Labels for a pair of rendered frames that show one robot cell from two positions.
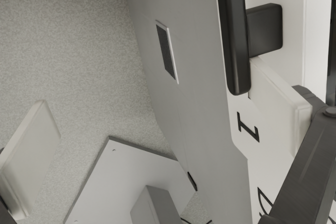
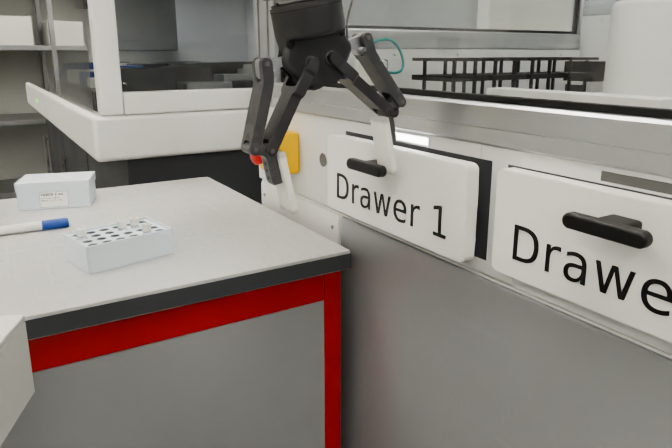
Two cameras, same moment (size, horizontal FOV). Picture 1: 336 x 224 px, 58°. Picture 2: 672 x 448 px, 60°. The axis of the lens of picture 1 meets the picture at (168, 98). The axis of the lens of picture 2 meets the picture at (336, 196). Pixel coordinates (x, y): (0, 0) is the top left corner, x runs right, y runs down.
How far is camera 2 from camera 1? 0.72 m
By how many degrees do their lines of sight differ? 94
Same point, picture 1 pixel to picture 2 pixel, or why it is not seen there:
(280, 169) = (448, 183)
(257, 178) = (503, 255)
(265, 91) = (378, 146)
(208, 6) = (412, 301)
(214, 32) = (426, 302)
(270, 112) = (382, 143)
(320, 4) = not seen: hidden behind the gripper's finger
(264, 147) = (442, 200)
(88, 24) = not seen: outside the picture
